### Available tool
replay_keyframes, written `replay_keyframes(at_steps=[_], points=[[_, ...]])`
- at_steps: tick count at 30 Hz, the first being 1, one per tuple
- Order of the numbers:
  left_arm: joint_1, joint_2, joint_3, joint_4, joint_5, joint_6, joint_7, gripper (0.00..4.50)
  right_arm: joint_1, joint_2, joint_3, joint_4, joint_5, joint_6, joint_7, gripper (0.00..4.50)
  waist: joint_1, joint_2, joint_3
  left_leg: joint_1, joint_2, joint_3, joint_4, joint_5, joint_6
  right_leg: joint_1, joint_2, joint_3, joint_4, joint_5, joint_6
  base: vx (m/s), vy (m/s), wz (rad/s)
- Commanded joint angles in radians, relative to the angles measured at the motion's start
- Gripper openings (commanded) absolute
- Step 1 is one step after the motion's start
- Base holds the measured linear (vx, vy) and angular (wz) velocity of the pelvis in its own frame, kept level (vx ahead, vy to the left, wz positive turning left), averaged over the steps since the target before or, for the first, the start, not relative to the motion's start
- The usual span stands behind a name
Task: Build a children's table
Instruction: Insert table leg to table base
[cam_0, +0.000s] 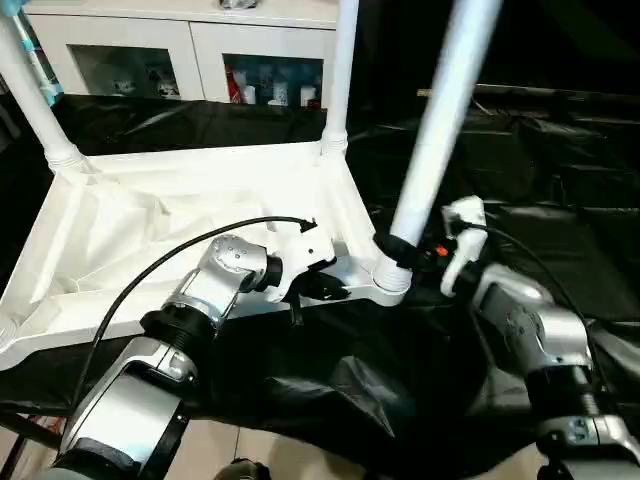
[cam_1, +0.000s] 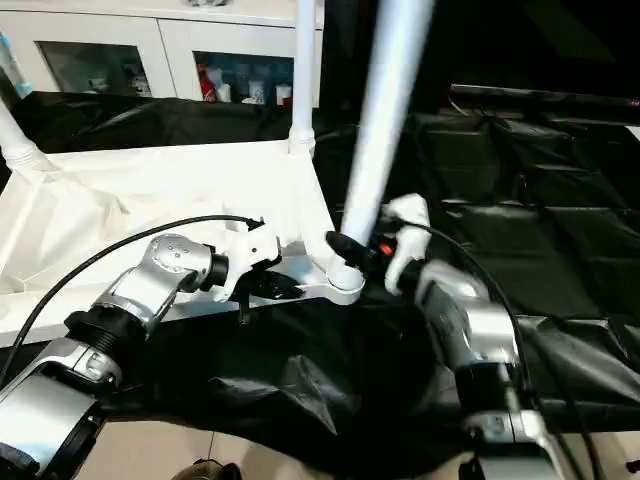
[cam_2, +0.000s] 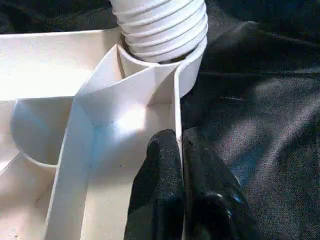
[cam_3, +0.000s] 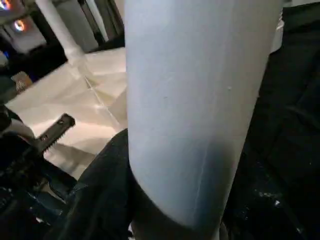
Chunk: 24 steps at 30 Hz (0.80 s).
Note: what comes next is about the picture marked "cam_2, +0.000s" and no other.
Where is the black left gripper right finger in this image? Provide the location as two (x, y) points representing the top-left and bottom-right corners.
(182, 127), (257, 240)

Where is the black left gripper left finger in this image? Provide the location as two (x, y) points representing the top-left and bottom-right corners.
(124, 129), (186, 240)

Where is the white plastic table leg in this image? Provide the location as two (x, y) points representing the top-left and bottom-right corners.
(109, 0), (210, 64)

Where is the black plastic mat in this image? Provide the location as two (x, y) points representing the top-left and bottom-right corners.
(0, 0), (320, 240)

